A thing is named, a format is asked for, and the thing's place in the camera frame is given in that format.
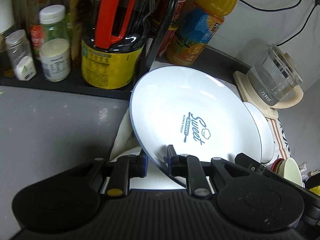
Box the white Sweet bakery plate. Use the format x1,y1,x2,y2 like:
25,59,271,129
130,66,262,174

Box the stacked cream bowls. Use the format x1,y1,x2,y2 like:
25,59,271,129
271,158,303,186

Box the white patterned dish towel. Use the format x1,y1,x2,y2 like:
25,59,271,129
110,108,139,160

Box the white plate underneath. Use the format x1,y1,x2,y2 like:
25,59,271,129
110,146,184,190

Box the striped patterned table cloth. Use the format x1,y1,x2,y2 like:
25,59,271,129
266,118,291,164

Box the small white plate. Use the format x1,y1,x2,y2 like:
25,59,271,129
244,102,274,164

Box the black shelf rack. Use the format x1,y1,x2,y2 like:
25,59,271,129
1,0,177,100

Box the glass kettle with beige lid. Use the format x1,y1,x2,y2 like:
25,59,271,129
233,44,304,120

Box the white capped seasoning bottle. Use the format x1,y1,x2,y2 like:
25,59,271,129
39,4,71,82

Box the orange juice bottle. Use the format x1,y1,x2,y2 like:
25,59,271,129
165,0,237,66

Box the small glass salt shaker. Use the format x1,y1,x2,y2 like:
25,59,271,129
5,29,36,81

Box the dark soy sauce jug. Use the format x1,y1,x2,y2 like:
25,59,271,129
77,0,155,89

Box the red label sauce bottle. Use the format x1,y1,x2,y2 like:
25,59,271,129
30,25,45,60

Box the red snack can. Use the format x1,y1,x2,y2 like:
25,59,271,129
156,0,187,57

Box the oil bottle white cap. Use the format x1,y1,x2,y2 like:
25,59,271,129
1,0,15,77

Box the black power cable with plug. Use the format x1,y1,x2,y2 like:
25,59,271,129
276,0,320,47

